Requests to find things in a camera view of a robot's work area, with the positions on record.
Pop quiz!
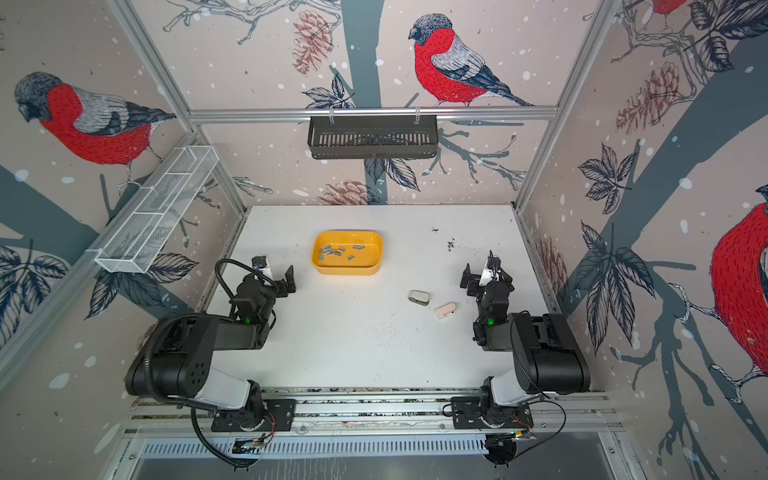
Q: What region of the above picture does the black wall basket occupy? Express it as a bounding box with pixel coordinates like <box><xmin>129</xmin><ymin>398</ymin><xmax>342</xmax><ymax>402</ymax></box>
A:
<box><xmin>307</xmin><ymin>116</ymin><xmax>439</xmax><ymax>160</ymax></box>

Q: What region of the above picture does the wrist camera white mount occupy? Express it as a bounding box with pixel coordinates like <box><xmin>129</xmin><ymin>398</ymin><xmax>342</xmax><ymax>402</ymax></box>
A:
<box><xmin>251</xmin><ymin>255</ymin><xmax>273</xmax><ymax>280</ymax></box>
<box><xmin>478</xmin><ymin>251</ymin><xmax>501</xmax><ymax>287</ymax></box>

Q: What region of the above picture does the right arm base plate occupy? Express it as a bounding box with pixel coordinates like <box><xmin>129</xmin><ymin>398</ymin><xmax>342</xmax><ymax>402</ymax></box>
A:
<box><xmin>445</xmin><ymin>397</ymin><xmax>533</xmax><ymax>430</ymax></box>

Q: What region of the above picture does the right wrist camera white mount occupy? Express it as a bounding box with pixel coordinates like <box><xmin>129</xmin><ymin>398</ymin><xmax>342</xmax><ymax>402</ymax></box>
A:
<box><xmin>478</xmin><ymin>251</ymin><xmax>501</xmax><ymax>287</ymax></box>

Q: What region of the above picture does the yellow plastic tray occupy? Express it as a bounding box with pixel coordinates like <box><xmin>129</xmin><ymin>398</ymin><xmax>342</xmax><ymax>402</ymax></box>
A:
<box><xmin>311</xmin><ymin>230</ymin><xmax>383</xmax><ymax>276</ymax></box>

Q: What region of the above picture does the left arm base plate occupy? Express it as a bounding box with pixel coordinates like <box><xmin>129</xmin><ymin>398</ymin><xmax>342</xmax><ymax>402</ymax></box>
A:
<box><xmin>211</xmin><ymin>399</ymin><xmax>297</xmax><ymax>433</ymax></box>

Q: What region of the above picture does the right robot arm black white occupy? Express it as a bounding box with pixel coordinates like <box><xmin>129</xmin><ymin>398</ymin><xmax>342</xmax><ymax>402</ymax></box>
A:
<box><xmin>460</xmin><ymin>256</ymin><xmax>591</xmax><ymax>418</ymax></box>

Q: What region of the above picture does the white wire mesh shelf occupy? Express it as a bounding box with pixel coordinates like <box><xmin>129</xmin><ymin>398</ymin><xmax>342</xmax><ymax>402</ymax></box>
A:
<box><xmin>95</xmin><ymin>145</ymin><xmax>219</xmax><ymax>273</ymax></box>

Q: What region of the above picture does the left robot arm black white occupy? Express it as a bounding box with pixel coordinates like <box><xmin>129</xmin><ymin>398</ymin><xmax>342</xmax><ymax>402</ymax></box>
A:
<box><xmin>125</xmin><ymin>257</ymin><xmax>297</xmax><ymax>422</ymax></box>

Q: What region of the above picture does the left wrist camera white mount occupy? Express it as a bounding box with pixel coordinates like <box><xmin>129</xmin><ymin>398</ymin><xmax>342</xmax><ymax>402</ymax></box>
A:
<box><xmin>251</xmin><ymin>255</ymin><xmax>273</xmax><ymax>280</ymax></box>

